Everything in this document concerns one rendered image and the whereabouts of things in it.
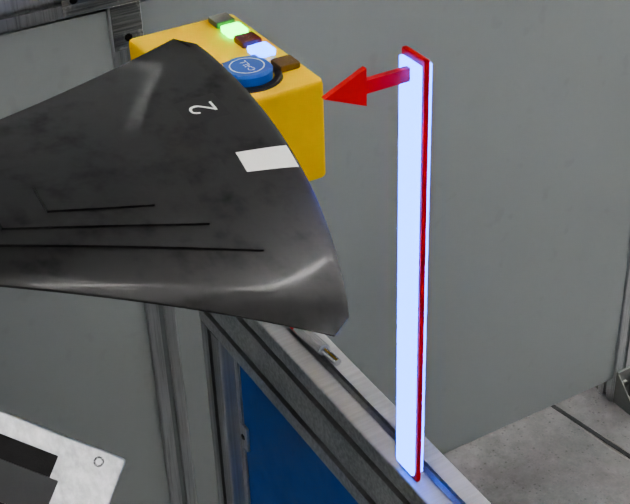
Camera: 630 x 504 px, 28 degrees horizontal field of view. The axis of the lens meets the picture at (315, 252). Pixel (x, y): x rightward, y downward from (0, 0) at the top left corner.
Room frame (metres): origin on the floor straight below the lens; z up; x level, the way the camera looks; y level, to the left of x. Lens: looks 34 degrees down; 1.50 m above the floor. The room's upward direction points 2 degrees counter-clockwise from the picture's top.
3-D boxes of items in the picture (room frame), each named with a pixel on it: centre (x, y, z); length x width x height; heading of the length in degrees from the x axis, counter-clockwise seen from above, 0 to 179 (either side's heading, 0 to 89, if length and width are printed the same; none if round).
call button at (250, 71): (0.89, 0.05, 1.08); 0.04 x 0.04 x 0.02
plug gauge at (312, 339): (0.83, 0.01, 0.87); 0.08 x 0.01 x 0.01; 32
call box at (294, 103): (0.93, 0.07, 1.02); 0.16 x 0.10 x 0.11; 29
